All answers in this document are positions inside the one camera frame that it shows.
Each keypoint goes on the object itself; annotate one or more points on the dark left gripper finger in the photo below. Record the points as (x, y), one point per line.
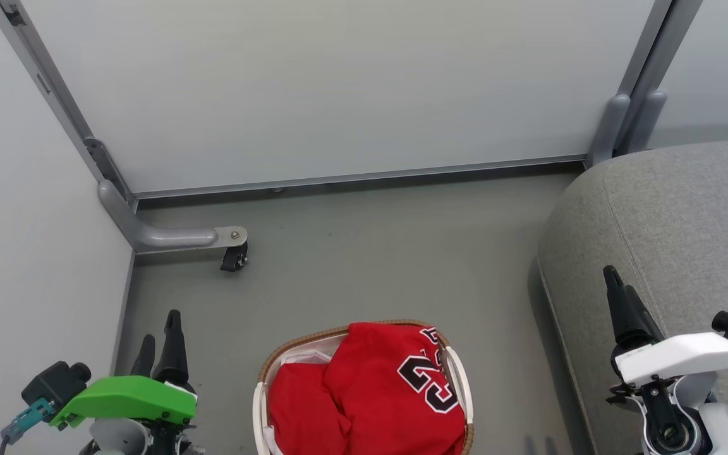
(174, 351)
(144, 357)

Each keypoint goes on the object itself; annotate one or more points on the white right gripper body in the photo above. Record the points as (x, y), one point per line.
(680, 355)

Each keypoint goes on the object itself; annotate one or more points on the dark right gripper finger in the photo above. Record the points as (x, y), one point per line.
(628, 313)

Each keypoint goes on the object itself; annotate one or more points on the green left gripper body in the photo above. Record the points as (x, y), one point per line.
(124, 398)

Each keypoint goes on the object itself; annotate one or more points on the red basketball jersey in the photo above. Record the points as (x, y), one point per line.
(370, 392)

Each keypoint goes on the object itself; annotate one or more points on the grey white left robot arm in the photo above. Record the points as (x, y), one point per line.
(117, 439)

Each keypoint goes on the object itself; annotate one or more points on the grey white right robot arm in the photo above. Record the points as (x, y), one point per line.
(680, 420)

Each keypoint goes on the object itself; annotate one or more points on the grey partition foot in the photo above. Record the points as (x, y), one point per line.
(168, 237)

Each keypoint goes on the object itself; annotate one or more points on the woven laundry basket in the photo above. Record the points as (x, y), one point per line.
(462, 385)

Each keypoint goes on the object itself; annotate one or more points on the white partition panel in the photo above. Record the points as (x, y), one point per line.
(339, 88)

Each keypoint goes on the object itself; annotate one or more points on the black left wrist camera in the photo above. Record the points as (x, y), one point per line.
(54, 382)

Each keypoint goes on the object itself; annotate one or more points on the grey partition post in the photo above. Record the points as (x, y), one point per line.
(645, 120)
(607, 129)

